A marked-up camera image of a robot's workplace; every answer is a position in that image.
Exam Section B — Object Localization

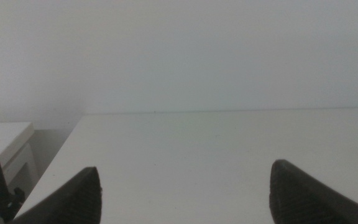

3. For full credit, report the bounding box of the white side cabinet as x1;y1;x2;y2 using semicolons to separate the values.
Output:
0;121;39;218

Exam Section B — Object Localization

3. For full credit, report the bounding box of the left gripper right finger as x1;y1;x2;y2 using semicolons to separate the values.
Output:
268;159;358;224

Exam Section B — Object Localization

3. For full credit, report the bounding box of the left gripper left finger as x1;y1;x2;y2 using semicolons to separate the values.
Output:
11;166;103;224

